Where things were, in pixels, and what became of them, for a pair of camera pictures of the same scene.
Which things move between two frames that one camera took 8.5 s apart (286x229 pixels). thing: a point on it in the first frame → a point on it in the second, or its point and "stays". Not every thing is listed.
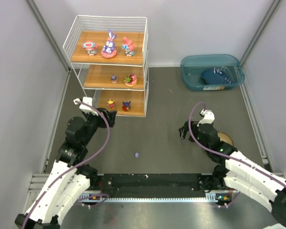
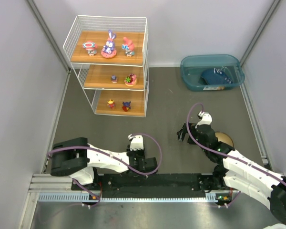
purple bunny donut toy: (108, 51) stays
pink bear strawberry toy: (130, 80) stays
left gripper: (104, 116) → (138, 161)
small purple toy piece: (114, 78) stays
